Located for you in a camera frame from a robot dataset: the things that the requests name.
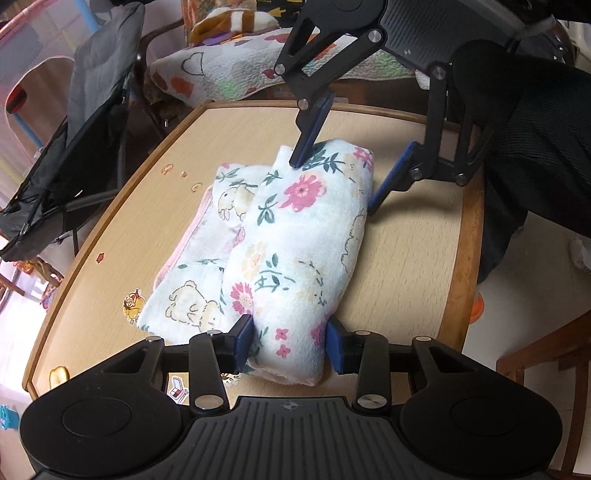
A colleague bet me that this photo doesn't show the grey folding lounge chair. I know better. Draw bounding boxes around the grey folding lounge chair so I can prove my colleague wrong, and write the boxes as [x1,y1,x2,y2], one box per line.
[0,2,148,263]

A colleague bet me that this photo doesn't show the pink-framed mesh play tent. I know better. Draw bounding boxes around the pink-framed mesh play tent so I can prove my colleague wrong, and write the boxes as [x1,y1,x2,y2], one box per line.
[0,0,98,185]

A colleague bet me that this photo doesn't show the heart-print quilt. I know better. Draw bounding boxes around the heart-print quilt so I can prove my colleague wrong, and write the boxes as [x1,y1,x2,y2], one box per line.
[148,28,416,102]

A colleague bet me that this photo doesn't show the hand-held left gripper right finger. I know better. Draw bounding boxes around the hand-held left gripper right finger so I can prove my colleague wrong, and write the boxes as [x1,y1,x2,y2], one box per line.
[325,316,476,412]

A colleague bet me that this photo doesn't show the small picture sticker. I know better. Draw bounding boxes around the small picture sticker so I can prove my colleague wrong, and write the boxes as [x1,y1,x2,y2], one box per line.
[165,375,189,403]

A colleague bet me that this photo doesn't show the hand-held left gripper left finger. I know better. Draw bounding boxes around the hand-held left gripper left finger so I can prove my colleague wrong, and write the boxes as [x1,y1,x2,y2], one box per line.
[99,315,256,412]

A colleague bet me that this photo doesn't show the floral baby pants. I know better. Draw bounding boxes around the floral baby pants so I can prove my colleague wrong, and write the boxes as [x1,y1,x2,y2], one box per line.
[221,141,375,386]

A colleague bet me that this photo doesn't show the black tree-print pillow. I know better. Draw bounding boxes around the black tree-print pillow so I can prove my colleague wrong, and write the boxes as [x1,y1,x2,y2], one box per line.
[259,0,305,19]

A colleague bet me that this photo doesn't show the brown wooden chair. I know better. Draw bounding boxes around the brown wooden chair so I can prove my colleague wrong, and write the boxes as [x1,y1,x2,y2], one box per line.
[496,311,591,480]

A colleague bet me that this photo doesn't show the person's dark clothing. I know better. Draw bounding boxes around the person's dark clothing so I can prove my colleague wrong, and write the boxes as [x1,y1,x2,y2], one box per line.
[478,60,591,283]

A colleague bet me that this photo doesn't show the floral pink-collared baby shirt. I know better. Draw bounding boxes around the floral pink-collared baby shirt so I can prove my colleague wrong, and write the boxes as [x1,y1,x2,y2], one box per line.
[137,162,259,347]

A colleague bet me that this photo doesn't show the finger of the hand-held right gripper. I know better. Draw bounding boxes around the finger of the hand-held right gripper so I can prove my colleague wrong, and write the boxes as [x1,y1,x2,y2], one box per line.
[273,18,384,168]
[367,62,497,217]

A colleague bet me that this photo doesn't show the yellow cartoon sticker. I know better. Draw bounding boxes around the yellow cartoon sticker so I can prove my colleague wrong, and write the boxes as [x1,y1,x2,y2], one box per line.
[123,288,147,324]

